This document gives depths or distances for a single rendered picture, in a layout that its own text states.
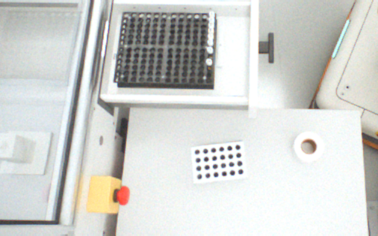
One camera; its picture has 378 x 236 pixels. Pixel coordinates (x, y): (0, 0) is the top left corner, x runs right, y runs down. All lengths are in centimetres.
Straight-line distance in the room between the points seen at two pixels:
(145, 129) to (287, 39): 107
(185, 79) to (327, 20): 119
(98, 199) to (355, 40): 116
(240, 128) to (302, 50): 98
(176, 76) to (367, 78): 89
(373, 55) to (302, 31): 44
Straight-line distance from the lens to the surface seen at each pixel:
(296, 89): 185
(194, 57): 95
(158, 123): 103
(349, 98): 157
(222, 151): 99
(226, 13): 101
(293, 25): 197
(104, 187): 88
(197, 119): 101
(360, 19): 172
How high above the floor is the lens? 174
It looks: 71 degrees down
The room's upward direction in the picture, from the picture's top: 3 degrees counter-clockwise
